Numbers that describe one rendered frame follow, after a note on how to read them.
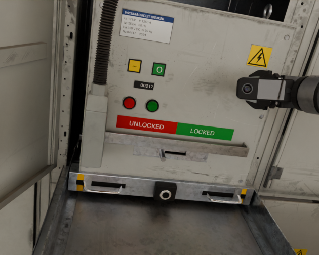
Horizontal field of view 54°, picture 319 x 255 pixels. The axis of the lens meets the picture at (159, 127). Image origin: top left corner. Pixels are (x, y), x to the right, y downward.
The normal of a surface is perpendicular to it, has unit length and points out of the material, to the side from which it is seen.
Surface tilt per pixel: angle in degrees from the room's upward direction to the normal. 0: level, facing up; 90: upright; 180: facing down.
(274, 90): 77
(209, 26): 90
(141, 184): 90
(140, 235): 0
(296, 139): 90
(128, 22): 90
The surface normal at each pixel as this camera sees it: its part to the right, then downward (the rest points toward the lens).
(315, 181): 0.10, 0.40
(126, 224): 0.17, -0.91
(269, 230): -0.98, -0.12
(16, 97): 0.94, 0.26
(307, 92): -0.91, -0.08
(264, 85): -0.18, 0.13
